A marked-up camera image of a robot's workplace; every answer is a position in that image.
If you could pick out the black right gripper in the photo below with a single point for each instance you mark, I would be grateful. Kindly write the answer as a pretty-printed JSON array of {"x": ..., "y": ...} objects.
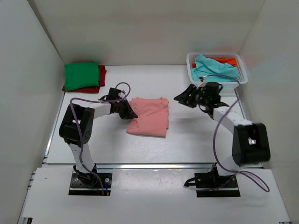
[{"x": 187, "y": 96}]

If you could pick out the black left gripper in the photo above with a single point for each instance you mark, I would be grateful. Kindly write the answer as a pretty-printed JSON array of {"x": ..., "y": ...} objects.
[{"x": 128, "y": 112}]

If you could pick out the pink t-shirt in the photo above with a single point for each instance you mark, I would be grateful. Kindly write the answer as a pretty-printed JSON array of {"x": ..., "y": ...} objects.
[{"x": 153, "y": 117}]

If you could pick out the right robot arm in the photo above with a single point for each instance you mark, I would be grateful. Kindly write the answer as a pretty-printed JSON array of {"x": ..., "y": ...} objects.
[{"x": 250, "y": 141}]

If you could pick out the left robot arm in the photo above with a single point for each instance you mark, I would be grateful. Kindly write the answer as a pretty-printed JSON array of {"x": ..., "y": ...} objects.
[{"x": 77, "y": 125}]

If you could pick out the teal t-shirt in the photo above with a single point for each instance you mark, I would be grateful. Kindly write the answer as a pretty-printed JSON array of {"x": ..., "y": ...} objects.
[{"x": 200, "y": 71}]

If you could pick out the white plastic basket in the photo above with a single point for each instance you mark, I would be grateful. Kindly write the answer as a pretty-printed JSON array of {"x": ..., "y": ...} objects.
[{"x": 226, "y": 85}]

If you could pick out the red folded t-shirt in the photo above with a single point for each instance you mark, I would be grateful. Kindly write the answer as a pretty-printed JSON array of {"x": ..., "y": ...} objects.
[{"x": 93, "y": 89}]

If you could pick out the orange t-shirt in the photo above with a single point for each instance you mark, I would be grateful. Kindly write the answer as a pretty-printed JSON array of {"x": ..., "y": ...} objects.
[{"x": 214, "y": 62}]

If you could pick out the green folded t-shirt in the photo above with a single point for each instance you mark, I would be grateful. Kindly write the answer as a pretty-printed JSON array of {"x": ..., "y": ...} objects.
[{"x": 81, "y": 75}]

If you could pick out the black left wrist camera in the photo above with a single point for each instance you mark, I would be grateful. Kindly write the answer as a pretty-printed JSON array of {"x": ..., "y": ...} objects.
[{"x": 114, "y": 95}]

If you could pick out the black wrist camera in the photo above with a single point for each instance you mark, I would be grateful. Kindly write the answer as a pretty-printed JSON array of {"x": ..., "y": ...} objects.
[
  {"x": 210, "y": 95},
  {"x": 114, "y": 95}
]

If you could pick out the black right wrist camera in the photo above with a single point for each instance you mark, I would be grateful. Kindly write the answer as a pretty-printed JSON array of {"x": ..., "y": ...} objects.
[{"x": 210, "y": 95}]

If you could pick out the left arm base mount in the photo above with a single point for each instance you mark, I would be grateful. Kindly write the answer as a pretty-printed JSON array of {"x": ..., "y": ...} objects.
[{"x": 86, "y": 184}]

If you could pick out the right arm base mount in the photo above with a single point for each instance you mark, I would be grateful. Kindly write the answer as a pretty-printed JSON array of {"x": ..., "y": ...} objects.
[{"x": 210, "y": 184}]

